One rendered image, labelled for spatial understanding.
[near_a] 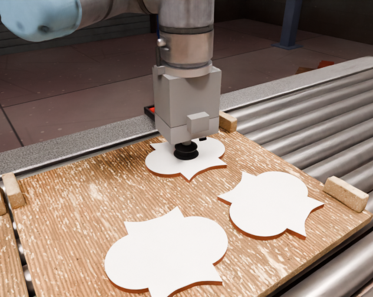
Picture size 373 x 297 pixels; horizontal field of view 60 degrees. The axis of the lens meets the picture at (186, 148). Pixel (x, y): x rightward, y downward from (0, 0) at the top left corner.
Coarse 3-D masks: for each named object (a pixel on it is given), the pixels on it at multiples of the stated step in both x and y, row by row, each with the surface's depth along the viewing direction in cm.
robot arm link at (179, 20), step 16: (144, 0) 41; (160, 0) 40; (176, 0) 39; (192, 0) 39; (208, 0) 40; (160, 16) 42; (176, 16) 40; (192, 16) 40; (208, 16) 41; (176, 32) 41; (192, 32) 41
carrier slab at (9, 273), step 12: (0, 216) 43; (0, 228) 41; (12, 228) 43; (0, 240) 40; (12, 240) 40; (0, 252) 38; (12, 252) 38; (0, 264) 37; (12, 264) 37; (0, 276) 35; (12, 276) 35; (0, 288) 34; (12, 288) 34; (24, 288) 34
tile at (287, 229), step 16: (272, 176) 49; (288, 176) 49; (240, 192) 46; (256, 192) 46; (272, 192) 46; (288, 192) 46; (304, 192) 46; (240, 208) 43; (256, 208) 43; (272, 208) 43; (288, 208) 43; (304, 208) 43; (320, 208) 44; (240, 224) 41; (256, 224) 41; (272, 224) 41; (288, 224) 41; (304, 224) 41
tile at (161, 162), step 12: (156, 144) 57; (168, 144) 57; (204, 144) 57; (216, 144) 57; (156, 156) 54; (168, 156) 54; (204, 156) 54; (216, 156) 54; (156, 168) 51; (168, 168) 51; (180, 168) 51; (192, 168) 51; (204, 168) 51; (216, 168) 52
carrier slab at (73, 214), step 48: (144, 144) 59; (240, 144) 59; (48, 192) 47; (96, 192) 47; (144, 192) 47; (192, 192) 47; (48, 240) 40; (96, 240) 40; (240, 240) 40; (288, 240) 40; (336, 240) 40; (48, 288) 34; (96, 288) 34; (192, 288) 34; (240, 288) 34
